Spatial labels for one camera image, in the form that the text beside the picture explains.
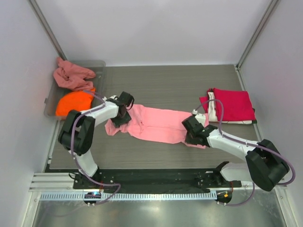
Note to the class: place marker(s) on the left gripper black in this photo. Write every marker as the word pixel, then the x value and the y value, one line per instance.
pixel 117 123

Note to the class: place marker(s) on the orange t shirt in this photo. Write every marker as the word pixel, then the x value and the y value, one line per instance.
pixel 75 100

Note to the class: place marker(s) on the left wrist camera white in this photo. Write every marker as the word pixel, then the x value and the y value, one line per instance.
pixel 112 99

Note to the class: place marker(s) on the aluminium frame post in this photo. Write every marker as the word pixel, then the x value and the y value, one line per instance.
pixel 273 4
pixel 46 27

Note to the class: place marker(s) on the clear grey plastic bin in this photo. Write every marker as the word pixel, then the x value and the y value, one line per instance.
pixel 56 92

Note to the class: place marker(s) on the dark green folded t shirt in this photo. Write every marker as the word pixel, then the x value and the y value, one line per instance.
pixel 253 116

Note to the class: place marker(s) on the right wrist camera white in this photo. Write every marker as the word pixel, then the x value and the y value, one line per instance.
pixel 201 118

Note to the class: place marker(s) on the dusty rose crumpled t shirt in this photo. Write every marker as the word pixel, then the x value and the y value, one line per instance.
pixel 72 76

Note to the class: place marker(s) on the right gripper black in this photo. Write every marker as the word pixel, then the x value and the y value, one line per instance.
pixel 188 141

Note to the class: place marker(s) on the right aluminium frame post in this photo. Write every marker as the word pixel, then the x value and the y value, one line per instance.
pixel 273 4

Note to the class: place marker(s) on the magenta folded t shirt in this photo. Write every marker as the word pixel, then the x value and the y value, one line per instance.
pixel 232 104

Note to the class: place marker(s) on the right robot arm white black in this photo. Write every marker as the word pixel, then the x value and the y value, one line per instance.
pixel 263 166

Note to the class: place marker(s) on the white slotted cable duct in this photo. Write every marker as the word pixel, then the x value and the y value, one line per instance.
pixel 96 196

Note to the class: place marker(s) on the left aluminium frame post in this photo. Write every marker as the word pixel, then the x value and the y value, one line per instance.
pixel 46 27

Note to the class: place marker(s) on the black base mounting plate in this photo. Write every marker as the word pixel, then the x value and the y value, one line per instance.
pixel 189 178

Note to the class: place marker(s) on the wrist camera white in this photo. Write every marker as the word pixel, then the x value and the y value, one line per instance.
pixel 201 118
pixel 112 99

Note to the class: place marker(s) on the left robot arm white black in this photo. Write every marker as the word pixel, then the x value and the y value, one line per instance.
pixel 77 132

